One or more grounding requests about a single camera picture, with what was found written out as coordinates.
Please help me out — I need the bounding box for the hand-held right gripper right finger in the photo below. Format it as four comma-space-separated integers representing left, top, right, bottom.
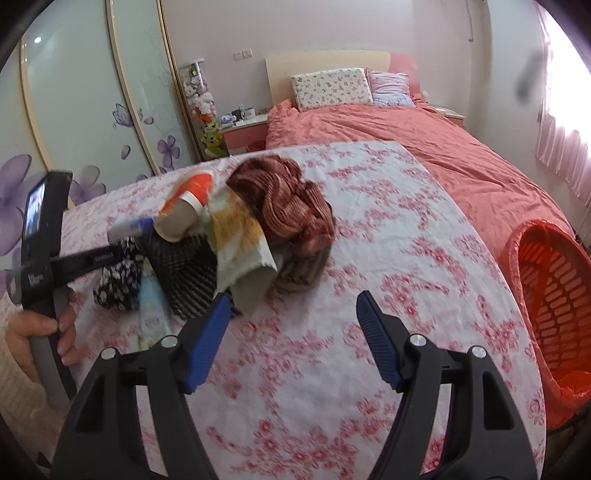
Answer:
355, 291, 539, 480

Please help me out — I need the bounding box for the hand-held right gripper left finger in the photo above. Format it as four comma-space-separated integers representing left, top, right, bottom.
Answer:
50, 293, 232, 480

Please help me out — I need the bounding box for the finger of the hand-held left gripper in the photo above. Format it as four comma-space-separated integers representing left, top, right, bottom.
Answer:
50, 240, 139, 280

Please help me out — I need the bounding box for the black floral cloth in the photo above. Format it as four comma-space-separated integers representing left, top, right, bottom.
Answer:
92, 237, 146, 311

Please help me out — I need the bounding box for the white tube with blue cap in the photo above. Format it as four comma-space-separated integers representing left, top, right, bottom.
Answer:
107, 217, 154, 243

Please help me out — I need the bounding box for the black textured pouch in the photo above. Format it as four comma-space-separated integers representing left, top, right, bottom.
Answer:
139, 231, 243, 321

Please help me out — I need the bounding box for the orange and white sock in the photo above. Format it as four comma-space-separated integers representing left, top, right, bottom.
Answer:
154, 196, 208, 243

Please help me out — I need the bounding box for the brown cloth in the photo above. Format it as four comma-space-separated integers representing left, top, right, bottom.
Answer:
274, 251, 331, 291

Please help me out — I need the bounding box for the yellow white printed cloth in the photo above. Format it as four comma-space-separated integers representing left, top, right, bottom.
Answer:
205, 189, 278, 312

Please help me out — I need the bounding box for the orange white wrapper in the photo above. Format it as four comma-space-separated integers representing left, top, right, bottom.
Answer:
159, 172, 214, 215

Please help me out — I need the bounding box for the red-brown knitted cloth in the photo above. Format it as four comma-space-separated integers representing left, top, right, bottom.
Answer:
226, 154, 335, 257

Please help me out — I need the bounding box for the orange plastic laundry basket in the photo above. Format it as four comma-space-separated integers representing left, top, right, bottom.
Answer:
501, 219, 591, 430

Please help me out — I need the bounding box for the person's left forearm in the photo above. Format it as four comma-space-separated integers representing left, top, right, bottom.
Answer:
0, 342, 70, 462

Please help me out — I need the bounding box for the person's left hand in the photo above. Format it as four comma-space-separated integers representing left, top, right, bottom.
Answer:
7, 288, 78, 384

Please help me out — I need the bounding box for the pink floral tablecloth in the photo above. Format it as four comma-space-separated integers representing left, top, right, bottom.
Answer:
58, 140, 548, 480

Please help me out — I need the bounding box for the white floral wardrobe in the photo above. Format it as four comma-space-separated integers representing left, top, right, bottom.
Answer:
0, 0, 204, 232

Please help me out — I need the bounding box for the green plush toy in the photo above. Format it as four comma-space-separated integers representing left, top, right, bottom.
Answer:
202, 117, 227, 158

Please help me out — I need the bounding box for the plush toy display case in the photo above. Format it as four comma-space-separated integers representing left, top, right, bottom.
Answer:
178, 60, 227, 160

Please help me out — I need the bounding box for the pink white nightstand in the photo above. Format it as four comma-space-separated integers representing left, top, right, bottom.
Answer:
221, 114, 269, 155

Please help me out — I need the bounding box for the bed with coral duvet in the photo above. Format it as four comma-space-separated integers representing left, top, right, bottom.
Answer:
265, 95, 578, 278

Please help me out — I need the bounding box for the beige nightstand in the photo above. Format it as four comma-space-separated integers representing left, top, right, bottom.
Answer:
431, 105, 466, 127

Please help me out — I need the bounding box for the striped pillow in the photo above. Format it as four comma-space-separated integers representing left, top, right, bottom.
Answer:
366, 68, 414, 107

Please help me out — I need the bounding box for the floral pillow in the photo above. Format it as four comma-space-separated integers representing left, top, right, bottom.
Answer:
291, 68, 374, 112

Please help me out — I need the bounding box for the pink curtain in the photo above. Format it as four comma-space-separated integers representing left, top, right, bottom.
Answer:
536, 28, 591, 208

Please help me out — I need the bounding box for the beige pink headboard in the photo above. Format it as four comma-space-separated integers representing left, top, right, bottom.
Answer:
265, 50, 422, 104

